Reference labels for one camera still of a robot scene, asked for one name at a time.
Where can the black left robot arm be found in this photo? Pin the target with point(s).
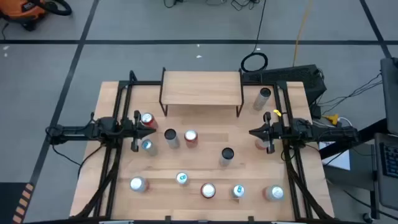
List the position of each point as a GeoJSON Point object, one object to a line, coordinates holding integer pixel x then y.
{"type": "Point", "coordinates": [102, 129]}

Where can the slim silver blue can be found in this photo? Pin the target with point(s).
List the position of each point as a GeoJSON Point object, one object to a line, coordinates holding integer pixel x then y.
{"type": "Point", "coordinates": [182, 178]}
{"type": "Point", "coordinates": [238, 191]}
{"type": "Point", "coordinates": [149, 147]}

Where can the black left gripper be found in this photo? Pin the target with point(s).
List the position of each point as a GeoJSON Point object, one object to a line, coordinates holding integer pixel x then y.
{"type": "Point", "coordinates": [127, 130]}

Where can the black desk beam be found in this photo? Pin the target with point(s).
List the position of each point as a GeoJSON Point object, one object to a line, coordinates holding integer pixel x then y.
{"type": "Point", "coordinates": [370, 130]}

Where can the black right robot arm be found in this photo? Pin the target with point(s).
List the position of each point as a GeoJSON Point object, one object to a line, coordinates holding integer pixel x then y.
{"type": "Point", "coordinates": [311, 130]}

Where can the white paper sheet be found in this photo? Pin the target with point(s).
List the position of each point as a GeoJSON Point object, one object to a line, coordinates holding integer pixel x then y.
{"type": "Point", "coordinates": [339, 158]}

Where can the black keyboard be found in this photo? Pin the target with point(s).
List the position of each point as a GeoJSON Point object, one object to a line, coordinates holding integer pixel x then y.
{"type": "Point", "coordinates": [391, 160]}

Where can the tall white Celsius can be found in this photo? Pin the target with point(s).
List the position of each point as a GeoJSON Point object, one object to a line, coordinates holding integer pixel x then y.
{"type": "Point", "coordinates": [171, 137]}
{"type": "Point", "coordinates": [227, 155]}
{"type": "Point", "coordinates": [262, 98]}

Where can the black metal rail frame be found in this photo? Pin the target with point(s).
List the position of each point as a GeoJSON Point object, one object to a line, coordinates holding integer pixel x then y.
{"type": "Point", "coordinates": [146, 82]}

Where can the wooden shelf with black legs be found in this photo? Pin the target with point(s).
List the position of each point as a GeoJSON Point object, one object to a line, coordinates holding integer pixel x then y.
{"type": "Point", "coordinates": [202, 88]}

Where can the black mat with orange stripes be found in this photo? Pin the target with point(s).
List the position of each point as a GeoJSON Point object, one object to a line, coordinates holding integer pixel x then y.
{"type": "Point", "coordinates": [9, 202]}

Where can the grey monitor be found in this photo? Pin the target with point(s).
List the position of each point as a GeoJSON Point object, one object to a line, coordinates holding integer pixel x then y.
{"type": "Point", "coordinates": [391, 93]}

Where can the yellow plug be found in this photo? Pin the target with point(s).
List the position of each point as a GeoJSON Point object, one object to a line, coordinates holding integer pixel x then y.
{"type": "Point", "coordinates": [331, 118]}

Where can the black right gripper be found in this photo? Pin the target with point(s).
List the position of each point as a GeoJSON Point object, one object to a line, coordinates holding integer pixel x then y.
{"type": "Point", "coordinates": [276, 132]}

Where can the black caster wheel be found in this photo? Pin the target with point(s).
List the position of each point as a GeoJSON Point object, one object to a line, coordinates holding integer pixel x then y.
{"type": "Point", "coordinates": [367, 216]}

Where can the yellow tag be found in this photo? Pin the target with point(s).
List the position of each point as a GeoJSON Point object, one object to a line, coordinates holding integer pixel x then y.
{"type": "Point", "coordinates": [276, 112]}

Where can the red Fanta strawberry can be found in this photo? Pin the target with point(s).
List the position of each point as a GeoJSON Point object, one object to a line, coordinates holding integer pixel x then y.
{"type": "Point", "coordinates": [148, 118]}
{"type": "Point", "coordinates": [191, 137]}
{"type": "Point", "coordinates": [208, 190]}

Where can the orange shop vacuum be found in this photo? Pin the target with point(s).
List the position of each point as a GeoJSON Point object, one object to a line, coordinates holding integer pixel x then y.
{"type": "Point", "coordinates": [21, 9]}

